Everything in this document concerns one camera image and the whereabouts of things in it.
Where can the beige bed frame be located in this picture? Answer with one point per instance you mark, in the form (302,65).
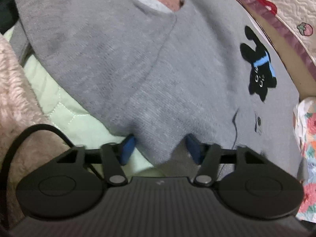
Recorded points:
(296,74)

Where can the pink fluffy blanket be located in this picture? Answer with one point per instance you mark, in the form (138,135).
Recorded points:
(14,103)

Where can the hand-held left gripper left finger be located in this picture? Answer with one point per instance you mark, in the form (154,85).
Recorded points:
(127,150)

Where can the dark jeans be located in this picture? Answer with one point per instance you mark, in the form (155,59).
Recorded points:
(6,5)

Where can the grey cat-print sweater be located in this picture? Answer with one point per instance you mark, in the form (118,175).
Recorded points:
(148,66)

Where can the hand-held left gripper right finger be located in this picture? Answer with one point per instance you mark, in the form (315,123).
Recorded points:
(193,150)

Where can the bear-print quilt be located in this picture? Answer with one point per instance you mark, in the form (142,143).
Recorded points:
(296,0)

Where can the floral cloth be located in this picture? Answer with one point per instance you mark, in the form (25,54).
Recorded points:
(308,140)

